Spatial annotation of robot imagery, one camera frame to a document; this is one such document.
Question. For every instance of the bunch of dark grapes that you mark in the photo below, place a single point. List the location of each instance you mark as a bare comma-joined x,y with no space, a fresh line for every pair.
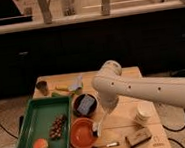
55,131

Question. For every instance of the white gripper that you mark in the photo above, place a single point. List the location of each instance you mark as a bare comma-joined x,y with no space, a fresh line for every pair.
109,104

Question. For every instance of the white dish brush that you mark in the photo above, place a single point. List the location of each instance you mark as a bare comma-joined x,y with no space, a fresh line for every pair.
96,129

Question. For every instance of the dark metal cup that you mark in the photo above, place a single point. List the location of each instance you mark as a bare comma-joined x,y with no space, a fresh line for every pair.
42,87

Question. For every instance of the brown scrub block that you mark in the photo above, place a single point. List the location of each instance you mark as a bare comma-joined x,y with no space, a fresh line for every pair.
137,138

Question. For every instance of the orange peach fruit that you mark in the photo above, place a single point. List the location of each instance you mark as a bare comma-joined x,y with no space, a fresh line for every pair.
40,143

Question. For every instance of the yellow green vegetable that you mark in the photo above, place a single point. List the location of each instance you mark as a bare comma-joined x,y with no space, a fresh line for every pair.
62,91

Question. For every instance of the red bowl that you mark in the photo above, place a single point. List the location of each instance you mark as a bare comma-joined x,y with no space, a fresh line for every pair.
81,133

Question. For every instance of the dark brown bowl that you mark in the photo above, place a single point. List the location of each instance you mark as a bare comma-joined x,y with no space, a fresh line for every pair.
75,105

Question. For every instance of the green plastic tray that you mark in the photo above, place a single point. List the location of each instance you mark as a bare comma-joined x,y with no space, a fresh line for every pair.
38,119

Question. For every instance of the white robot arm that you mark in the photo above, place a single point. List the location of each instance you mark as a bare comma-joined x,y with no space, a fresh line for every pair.
110,84

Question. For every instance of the blue sponge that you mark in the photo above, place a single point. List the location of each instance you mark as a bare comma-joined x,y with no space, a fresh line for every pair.
86,104

